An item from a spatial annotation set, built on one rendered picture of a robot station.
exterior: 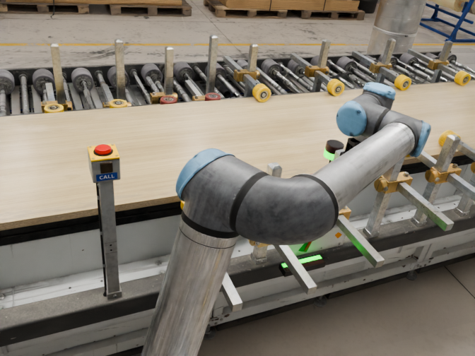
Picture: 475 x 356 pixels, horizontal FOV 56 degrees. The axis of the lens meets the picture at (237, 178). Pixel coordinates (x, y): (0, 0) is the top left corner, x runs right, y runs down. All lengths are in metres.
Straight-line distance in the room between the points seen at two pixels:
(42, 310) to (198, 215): 0.83
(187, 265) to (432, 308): 2.07
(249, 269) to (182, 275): 0.78
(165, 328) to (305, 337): 1.51
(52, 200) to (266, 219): 0.98
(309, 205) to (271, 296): 1.54
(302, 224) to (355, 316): 1.81
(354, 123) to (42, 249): 1.06
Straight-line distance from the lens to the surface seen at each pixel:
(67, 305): 1.50
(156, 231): 1.65
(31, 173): 1.71
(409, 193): 1.71
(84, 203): 1.54
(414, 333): 2.58
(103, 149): 1.16
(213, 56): 2.36
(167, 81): 2.33
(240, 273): 1.58
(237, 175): 0.74
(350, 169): 0.87
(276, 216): 0.71
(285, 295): 2.27
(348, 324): 2.47
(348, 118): 1.22
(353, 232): 1.60
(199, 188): 0.76
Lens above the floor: 1.82
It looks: 34 degrees down
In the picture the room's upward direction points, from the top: 7 degrees clockwise
